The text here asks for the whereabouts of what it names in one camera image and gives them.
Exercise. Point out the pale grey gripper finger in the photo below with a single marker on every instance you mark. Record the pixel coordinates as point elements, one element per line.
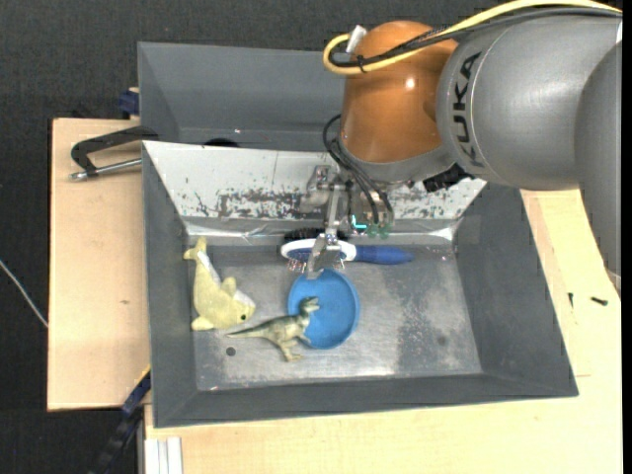
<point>318,257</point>
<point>338,256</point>

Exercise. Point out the blue and white brush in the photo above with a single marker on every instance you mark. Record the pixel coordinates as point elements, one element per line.
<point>382,255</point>

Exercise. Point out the blue round lid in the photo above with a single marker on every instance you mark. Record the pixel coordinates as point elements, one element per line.
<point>336,314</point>

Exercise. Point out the green toy dinosaur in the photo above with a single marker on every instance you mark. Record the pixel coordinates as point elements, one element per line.
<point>281,329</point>

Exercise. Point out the grey metal bin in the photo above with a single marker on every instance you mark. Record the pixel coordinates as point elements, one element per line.
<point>419,324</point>

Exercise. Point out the yellow plush shark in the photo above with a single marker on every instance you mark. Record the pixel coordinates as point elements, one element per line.
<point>214,296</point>

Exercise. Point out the black round object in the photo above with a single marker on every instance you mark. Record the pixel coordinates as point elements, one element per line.
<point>220,142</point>

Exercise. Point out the brown cardboard board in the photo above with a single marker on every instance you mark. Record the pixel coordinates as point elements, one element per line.
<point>94,274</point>

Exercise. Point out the black cylinder on white bracket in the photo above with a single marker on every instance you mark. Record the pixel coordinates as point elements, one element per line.
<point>441,179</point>

